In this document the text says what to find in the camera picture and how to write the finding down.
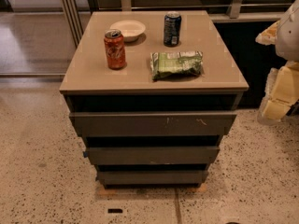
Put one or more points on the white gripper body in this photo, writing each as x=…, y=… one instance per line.
x=289, y=36

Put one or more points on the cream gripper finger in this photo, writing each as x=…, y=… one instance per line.
x=268, y=36
x=274, y=110

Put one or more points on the grey drawer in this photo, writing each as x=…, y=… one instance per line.
x=151, y=155
x=152, y=177
x=123, y=124

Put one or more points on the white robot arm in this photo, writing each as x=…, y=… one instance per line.
x=286, y=47

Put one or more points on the grey drawer cabinet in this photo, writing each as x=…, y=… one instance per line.
x=90, y=86

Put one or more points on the grey bottom drawer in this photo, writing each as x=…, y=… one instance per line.
x=152, y=177

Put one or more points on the grey top drawer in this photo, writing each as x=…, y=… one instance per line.
x=123, y=124

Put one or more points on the blue soda can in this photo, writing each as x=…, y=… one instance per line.
x=172, y=24

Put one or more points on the green chip bag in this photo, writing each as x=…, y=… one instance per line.
x=182, y=63

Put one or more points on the white bowl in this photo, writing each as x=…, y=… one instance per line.
x=130, y=29

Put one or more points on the orange soda can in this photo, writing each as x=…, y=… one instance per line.
x=115, y=50

